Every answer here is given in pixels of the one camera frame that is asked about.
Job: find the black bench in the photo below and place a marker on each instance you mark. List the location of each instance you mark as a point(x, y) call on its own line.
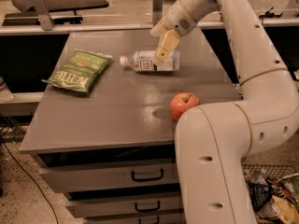
point(27, 14)

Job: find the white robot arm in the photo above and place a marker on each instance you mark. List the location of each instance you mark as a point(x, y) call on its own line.
point(212, 139)

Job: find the green chip bag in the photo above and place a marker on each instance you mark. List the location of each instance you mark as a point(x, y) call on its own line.
point(80, 71)

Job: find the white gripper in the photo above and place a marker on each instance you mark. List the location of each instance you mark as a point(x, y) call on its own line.
point(177, 20)

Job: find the grey drawer cabinet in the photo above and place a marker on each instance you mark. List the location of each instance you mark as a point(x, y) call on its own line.
point(111, 152)

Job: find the red apple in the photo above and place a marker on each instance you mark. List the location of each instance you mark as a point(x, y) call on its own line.
point(181, 103)

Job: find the metal rail frame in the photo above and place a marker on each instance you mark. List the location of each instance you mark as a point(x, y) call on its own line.
point(123, 12)

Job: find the wire basket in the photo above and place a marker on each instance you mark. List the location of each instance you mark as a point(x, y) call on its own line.
point(282, 180)

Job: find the blue snack bag in basket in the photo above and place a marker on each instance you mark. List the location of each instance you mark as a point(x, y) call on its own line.
point(260, 195)

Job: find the yellow snack bag in basket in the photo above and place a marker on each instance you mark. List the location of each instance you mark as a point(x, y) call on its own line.
point(281, 209)

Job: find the blue plastic water bottle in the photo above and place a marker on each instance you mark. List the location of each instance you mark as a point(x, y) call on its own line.
point(143, 61)

